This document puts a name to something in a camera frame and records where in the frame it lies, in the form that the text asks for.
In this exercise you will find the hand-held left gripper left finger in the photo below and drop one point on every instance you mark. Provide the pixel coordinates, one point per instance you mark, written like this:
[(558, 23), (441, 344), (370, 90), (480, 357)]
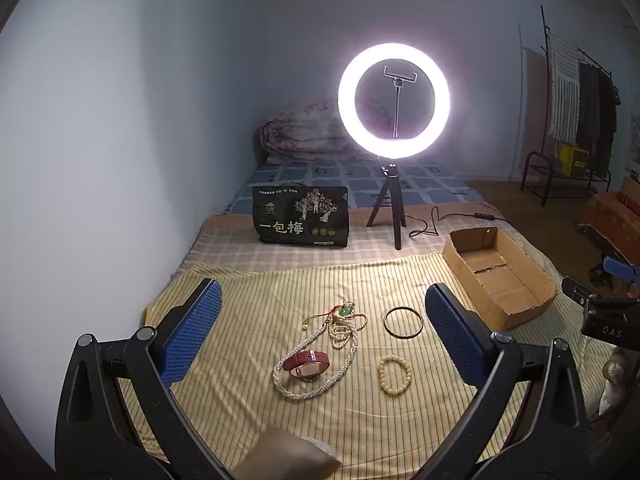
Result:
[(192, 332)]

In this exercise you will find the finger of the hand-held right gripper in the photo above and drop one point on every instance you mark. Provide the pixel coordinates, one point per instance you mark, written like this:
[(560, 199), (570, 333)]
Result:
[(622, 266), (579, 290)]

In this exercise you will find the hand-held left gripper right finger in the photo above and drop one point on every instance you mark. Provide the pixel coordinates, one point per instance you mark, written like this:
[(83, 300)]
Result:
[(455, 332)]

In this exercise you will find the cardboard box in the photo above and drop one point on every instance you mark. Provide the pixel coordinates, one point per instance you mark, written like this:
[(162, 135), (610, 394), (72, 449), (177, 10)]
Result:
[(500, 290)]

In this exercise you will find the black bangle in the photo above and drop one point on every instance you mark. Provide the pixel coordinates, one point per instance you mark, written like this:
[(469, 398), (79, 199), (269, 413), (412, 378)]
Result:
[(385, 321)]

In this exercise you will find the yellow striped cloth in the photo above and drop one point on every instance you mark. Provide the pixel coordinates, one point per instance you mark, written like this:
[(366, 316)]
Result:
[(250, 310)]

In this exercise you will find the wooden box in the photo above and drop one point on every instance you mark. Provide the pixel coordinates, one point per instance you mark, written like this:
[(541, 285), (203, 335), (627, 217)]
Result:
[(632, 190)]

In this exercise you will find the beige checked blanket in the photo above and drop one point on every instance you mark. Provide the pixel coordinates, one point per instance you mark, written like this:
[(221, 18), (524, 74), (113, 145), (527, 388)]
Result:
[(225, 245)]

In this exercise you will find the yellow box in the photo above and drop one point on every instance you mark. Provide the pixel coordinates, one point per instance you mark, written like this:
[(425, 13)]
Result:
[(574, 159)]

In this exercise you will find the black hanging garment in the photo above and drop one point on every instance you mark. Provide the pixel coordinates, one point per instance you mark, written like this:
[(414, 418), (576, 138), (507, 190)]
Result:
[(607, 120)]

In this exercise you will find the black tripod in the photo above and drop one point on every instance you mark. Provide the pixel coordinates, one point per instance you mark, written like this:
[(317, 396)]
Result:
[(392, 195)]

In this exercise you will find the black printed bag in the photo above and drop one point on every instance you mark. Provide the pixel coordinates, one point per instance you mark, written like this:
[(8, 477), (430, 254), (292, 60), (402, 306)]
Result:
[(300, 220)]

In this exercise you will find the grey hanging garment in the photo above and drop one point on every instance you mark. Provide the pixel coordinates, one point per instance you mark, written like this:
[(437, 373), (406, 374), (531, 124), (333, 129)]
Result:
[(587, 105)]

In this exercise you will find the door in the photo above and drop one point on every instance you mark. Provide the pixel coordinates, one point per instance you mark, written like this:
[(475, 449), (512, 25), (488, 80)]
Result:
[(532, 105)]

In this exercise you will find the white striped towel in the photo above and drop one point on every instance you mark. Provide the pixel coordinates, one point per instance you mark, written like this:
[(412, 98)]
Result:
[(562, 85)]

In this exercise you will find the blue plaid bedsheet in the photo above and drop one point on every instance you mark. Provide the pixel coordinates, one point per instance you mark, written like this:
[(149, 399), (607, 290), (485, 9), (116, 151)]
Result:
[(325, 180)]

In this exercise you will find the rolled floral quilt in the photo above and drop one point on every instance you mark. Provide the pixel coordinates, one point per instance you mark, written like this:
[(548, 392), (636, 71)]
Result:
[(305, 132)]

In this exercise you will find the black clothes rack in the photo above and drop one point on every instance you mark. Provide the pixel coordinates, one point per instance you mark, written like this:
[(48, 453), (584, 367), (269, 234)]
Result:
[(544, 35)]

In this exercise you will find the phone holder with gooseneck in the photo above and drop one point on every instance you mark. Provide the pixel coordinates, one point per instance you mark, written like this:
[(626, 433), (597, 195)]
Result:
[(398, 77)]

